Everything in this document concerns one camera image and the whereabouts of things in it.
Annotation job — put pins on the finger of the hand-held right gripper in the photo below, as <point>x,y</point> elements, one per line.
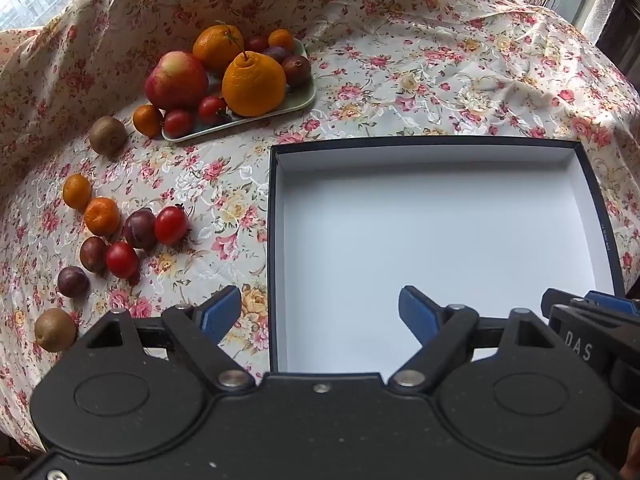
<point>607,296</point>
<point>620,308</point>

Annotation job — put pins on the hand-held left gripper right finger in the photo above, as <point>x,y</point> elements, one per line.
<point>415,312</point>

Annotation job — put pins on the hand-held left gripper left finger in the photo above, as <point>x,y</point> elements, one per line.
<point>220,316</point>

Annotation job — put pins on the white box with dark rim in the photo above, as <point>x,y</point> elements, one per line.
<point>425,220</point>

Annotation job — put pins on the cherry tomato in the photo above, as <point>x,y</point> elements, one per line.
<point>211,109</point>
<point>121,259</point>
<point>178,123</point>
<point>171,226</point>

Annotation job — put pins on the red purple plum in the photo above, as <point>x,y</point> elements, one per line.
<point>137,229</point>

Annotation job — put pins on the red brown plum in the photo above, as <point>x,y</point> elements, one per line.
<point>92,254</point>

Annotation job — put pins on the dark purple plum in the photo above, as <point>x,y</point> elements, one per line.
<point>73,281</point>

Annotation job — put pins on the brown kiwi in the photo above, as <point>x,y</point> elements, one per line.
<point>107,136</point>
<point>55,329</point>

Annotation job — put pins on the small mandarin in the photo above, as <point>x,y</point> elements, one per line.
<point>281,40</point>
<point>146,120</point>
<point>76,191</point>
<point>102,216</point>

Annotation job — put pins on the pale green plate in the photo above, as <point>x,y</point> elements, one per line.
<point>295,102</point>

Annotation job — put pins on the large bumpy orange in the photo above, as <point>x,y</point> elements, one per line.
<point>252,85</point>

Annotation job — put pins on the red apple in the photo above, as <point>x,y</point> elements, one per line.
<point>175,82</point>

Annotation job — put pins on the floral tablecloth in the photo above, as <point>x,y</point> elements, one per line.
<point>400,60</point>

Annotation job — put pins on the plum on plate right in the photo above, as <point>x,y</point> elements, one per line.
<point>296,70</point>

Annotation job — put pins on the dark furniture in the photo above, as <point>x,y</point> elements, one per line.
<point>622,35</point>

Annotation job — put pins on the round orange with stem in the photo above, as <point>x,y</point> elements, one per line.
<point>215,45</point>

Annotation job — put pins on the dark red plum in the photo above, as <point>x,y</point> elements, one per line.
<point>256,44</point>

